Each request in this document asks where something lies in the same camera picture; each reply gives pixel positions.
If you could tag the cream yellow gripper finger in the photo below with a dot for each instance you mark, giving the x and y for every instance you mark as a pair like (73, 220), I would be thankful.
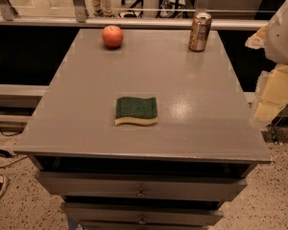
(271, 95)

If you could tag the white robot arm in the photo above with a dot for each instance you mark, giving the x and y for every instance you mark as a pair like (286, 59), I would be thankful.
(273, 38)

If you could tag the green and yellow sponge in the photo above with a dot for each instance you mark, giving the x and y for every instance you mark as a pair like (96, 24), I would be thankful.
(136, 111)

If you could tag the gold soda can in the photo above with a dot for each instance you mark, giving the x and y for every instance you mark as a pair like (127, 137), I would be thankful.
(199, 31)

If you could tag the grey drawer cabinet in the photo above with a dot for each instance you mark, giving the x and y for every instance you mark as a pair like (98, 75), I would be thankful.
(202, 127)

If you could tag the black office chair base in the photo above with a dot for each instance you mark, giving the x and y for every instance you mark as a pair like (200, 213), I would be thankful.
(131, 9)

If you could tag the red apple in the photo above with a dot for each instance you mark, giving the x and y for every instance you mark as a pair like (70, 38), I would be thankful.
(112, 36)

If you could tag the person legs in background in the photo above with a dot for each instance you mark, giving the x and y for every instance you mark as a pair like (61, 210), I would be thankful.
(102, 8)

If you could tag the upper grey drawer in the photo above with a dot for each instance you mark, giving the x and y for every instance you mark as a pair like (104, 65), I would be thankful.
(141, 186)

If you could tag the grey drawer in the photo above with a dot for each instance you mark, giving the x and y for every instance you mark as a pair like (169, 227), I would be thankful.
(141, 186)
(140, 214)

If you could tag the lower grey drawer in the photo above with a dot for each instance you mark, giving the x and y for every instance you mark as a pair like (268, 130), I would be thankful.
(140, 214)

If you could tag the metal railing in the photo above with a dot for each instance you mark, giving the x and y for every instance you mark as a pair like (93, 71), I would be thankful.
(9, 15)

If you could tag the black power adapter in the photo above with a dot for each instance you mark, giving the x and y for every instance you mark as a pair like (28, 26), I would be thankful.
(5, 153)

